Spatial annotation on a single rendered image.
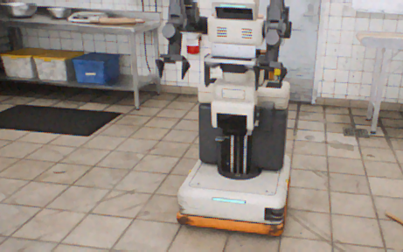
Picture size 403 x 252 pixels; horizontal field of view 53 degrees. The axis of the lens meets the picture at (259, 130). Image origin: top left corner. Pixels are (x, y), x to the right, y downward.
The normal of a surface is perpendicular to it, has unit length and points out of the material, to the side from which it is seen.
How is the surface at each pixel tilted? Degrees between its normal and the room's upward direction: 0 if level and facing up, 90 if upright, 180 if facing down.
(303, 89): 90
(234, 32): 98
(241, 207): 90
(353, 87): 90
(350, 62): 90
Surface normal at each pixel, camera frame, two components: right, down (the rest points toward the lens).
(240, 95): -0.14, 0.48
